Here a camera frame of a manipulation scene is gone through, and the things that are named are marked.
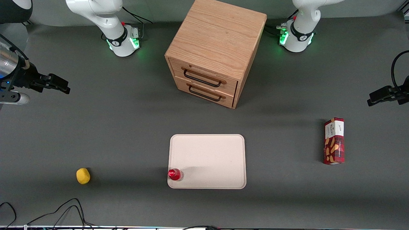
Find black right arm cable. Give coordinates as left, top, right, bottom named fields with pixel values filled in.
left=0, top=34, right=30, bottom=69

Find black left base cables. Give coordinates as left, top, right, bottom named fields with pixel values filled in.
left=265, top=9, right=299, bottom=35

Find yellow lemon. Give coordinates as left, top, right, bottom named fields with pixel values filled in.
left=76, top=168, right=91, bottom=185

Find black thin table cable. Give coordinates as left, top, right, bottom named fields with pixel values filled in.
left=50, top=205, right=87, bottom=229
left=27, top=198, right=99, bottom=229

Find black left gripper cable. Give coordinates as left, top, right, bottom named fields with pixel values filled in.
left=391, top=50, right=409, bottom=90

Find red cookie box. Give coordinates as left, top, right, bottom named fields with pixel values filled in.
left=323, top=117, right=345, bottom=165

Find red capped bottle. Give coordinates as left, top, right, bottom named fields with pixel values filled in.
left=168, top=168, right=184, bottom=181

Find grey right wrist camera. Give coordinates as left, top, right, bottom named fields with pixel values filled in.
left=0, top=91, right=31, bottom=105

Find black looped floor cable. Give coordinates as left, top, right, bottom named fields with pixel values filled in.
left=0, top=202, right=17, bottom=229

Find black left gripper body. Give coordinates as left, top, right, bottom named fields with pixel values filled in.
left=397, top=75, right=409, bottom=105

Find beige plastic tray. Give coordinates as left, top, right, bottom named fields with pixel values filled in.
left=167, top=134, right=247, bottom=189

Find wooden drawer cabinet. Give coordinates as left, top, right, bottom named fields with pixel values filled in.
left=165, top=0, right=267, bottom=109

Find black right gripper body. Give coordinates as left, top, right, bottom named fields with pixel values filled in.
left=11, top=62, right=42, bottom=93

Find wooden drawer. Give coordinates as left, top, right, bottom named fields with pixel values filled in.
left=168, top=58, right=239, bottom=96
left=174, top=76, right=237, bottom=108

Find black metal drawer handle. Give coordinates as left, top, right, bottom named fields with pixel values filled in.
left=181, top=66, right=227, bottom=88
left=186, top=84, right=226, bottom=102

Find black right base cable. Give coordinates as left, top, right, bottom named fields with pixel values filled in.
left=121, top=6, right=154, bottom=42

